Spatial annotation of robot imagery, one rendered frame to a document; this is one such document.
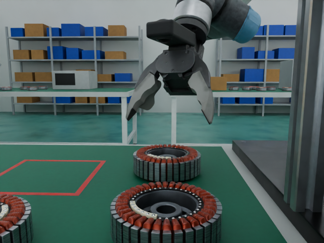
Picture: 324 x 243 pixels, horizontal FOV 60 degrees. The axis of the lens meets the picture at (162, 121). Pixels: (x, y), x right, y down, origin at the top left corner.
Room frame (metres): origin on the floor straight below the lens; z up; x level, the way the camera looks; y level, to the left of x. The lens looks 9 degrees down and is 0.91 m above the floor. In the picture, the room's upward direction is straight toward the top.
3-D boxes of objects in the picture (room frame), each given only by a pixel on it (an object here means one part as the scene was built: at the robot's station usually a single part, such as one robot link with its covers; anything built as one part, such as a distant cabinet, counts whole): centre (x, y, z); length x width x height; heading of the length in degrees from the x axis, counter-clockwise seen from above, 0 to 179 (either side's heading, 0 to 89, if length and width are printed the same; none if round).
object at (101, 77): (6.72, 1.36, 0.86); 0.42 x 0.40 x 0.17; 87
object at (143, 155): (0.45, -0.01, 0.77); 0.11 x 0.11 x 0.04
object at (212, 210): (0.27, 0.00, 0.77); 0.11 x 0.11 x 0.04
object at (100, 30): (6.72, 1.51, 1.89); 0.42 x 0.42 x 0.21; 86
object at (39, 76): (6.78, 2.73, 0.89); 0.42 x 0.40 x 0.22; 90
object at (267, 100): (6.57, -2.38, 0.43); 0.42 x 0.28 x 0.30; 0
